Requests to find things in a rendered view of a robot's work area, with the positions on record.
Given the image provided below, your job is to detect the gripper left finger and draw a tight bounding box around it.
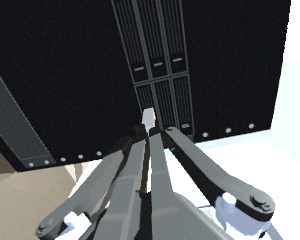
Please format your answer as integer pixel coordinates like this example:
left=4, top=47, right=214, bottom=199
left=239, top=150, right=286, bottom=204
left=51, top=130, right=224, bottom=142
left=35, top=108, right=150, bottom=240

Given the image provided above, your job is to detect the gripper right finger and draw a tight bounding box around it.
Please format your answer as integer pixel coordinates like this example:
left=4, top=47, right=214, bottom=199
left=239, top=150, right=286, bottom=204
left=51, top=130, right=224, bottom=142
left=147, top=108, right=276, bottom=240

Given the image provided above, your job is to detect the black server rack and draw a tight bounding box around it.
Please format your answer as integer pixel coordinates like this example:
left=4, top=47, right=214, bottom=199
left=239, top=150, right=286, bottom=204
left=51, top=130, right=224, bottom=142
left=0, top=0, right=292, bottom=173

